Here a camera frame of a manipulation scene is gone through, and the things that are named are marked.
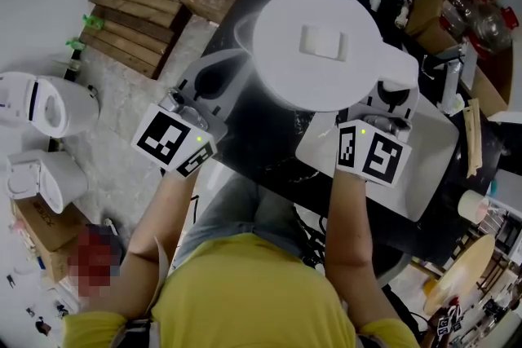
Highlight cream cup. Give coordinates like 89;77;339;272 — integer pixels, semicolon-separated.
457;189;491;224

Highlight white rectangular basin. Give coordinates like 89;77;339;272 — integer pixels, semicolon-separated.
295;93;461;223

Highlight black cables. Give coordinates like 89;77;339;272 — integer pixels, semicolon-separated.
292;203;332;271

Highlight brown scuffed board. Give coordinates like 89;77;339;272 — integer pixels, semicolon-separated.
175;0;242;26

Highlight wooden slat pallet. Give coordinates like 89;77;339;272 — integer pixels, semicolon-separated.
78;0;193;81

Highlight person's right forearm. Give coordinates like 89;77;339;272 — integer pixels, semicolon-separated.
324;167;378;278

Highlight large white lidded pot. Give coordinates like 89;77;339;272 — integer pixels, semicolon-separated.
234;0;420;113

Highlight chrome faucet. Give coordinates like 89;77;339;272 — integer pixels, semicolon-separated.
441;52;467;116

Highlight person's left forearm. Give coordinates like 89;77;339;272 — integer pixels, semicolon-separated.
122;167;201;270

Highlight white toilet with open lid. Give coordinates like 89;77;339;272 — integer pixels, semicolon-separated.
0;71;101;140

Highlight person's gray trousers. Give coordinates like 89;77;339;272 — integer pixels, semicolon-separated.
174;170;328;271

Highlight closed cardboard box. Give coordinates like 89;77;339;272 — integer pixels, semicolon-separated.
11;199;89;284

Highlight open cardboard box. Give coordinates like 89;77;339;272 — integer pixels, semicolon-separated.
403;0;515;116

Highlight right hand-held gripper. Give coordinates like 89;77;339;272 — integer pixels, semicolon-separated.
336;87;419;188

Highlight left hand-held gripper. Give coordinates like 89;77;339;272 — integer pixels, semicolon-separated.
130;48;254;178

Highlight person's yellow shirt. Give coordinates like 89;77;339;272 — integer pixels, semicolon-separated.
60;231;422;348

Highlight round wooden tabletop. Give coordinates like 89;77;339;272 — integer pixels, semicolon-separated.
422;234;497;317

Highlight clear plastic-wrapped glassware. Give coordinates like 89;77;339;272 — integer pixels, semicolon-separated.
442;0;513;55

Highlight red bag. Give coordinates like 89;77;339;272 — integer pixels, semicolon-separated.
67;223;124;299

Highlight light wooden strip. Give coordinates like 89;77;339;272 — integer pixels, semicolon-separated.
462;97;484;178

